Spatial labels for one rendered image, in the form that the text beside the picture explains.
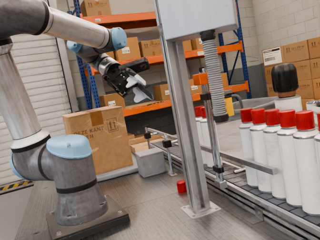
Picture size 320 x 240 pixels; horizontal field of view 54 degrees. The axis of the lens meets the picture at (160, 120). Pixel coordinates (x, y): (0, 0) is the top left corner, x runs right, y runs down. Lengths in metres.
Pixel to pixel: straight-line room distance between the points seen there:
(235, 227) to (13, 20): 0.72
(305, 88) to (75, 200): 3.90
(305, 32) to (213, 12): 5.65
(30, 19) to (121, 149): 0.73
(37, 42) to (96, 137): 3.92
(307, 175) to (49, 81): 4.70
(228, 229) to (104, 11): 4.28
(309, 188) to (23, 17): 0.75
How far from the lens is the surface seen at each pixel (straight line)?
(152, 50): 4.97
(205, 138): 1.05
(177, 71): 0.82
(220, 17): 0.75
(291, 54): 4.57
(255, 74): 7.05
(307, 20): 6.34
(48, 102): 5.12
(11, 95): 0.96
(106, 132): 1.39
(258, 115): 0.78
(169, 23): 0.77
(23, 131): 0.98
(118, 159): 1.41
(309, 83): 4.47
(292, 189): 0.73
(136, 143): 2.03
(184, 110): 0.82
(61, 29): 0.96
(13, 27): 0.89
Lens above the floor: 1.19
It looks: 7 degrees down
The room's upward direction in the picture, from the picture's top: 10 degrees counter-clockwise
